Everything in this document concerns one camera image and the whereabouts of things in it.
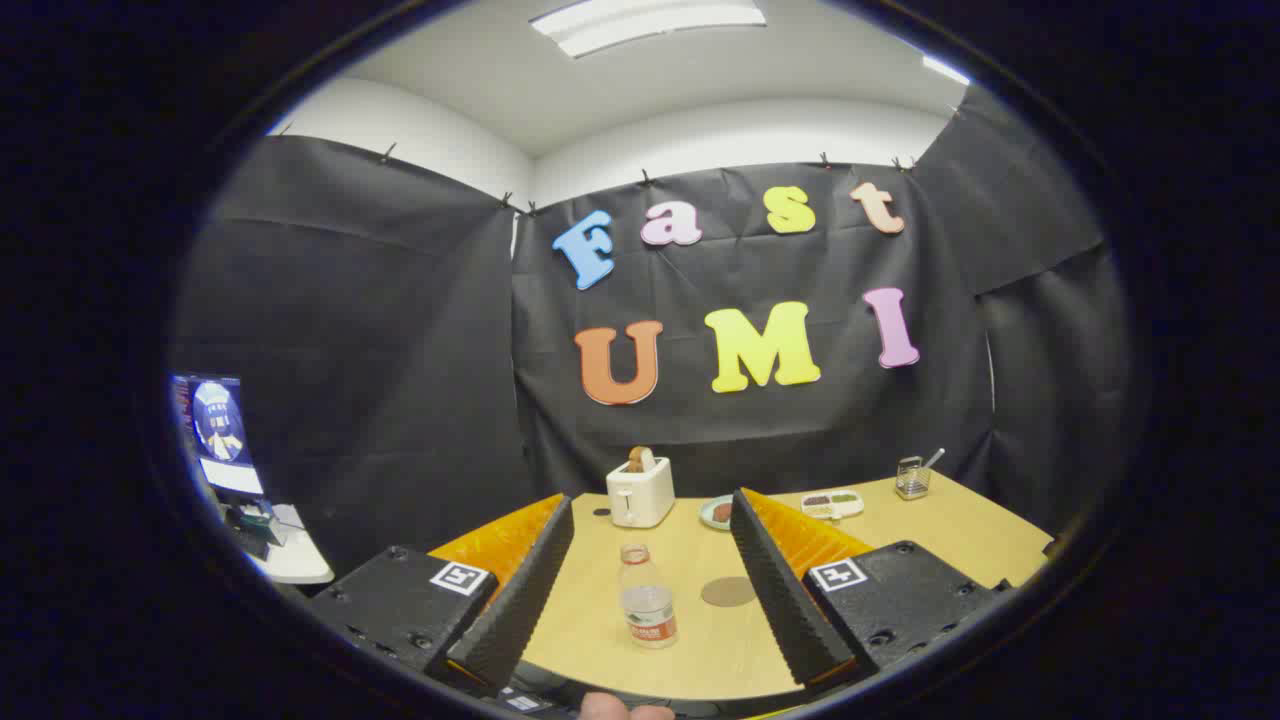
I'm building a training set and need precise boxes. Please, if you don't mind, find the wooden table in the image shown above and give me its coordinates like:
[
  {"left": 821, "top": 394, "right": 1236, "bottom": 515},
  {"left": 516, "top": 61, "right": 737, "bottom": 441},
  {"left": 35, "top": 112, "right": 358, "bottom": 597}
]
[{"left": 522, "top": 470, "right": 1056, "bottom": 701}]

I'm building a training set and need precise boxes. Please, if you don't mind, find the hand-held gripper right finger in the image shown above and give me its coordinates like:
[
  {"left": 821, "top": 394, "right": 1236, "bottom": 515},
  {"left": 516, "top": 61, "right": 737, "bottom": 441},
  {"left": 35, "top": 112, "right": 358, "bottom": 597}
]
[{"left": 728, "top": 487, "right": 1016, "bottom": 691}]

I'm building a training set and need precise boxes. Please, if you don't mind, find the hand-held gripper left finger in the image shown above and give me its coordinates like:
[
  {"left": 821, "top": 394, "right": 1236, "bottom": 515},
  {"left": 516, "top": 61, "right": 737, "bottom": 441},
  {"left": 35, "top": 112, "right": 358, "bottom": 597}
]
[{"left": 308, "top": 492, "right": 577, "bottom": 699}]

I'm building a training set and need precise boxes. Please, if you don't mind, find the round brown coaster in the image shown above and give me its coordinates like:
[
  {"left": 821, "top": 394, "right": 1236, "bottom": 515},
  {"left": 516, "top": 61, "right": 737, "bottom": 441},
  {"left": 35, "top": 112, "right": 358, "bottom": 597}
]
[{"left": 700, "top": 576, "right": 758, "bottom": 608}]

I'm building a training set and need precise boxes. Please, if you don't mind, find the white divided dish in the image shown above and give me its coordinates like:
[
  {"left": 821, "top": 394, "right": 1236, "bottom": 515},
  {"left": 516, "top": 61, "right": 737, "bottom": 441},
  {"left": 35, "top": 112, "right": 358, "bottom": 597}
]
[{"left": 800, "top": 489, "right": 866, "bottom": 521}]

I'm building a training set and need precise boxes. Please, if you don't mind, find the white toaster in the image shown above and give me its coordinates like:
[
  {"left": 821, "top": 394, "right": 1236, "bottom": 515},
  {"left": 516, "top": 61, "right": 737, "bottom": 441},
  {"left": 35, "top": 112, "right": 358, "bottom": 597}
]
[{"left": 606, "top": 457, "right": 676, "bottom": 529}]

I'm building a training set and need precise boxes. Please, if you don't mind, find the black backdrop cloth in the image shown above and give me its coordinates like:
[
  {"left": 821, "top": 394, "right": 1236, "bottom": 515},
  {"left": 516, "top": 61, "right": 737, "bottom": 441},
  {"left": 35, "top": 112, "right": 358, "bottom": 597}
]
[{"left": 170, "top": 85, "right": 1131, "bottom": 576}]

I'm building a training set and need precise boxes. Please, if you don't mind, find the computer monitor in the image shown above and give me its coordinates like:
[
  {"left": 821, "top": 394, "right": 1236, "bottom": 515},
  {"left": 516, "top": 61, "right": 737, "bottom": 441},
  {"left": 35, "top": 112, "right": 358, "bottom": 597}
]
[{"left": 170, "top": 373, "right": 266, "bottom": 498}]

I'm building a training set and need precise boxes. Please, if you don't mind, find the clear plastic juice bottle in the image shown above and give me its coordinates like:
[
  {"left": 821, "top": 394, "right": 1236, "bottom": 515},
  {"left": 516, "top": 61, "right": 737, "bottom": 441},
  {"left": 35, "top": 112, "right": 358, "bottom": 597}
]
[{"left": 618, "top": 543, "right": 679, "bottom": 649}]

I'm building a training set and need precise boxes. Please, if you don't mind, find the white side desk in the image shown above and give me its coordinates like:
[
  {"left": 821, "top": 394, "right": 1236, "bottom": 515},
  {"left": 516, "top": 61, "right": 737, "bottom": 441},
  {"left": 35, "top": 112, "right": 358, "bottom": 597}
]
[{"left": 245, "top": 503, "right": 336, "bottom": 586}]

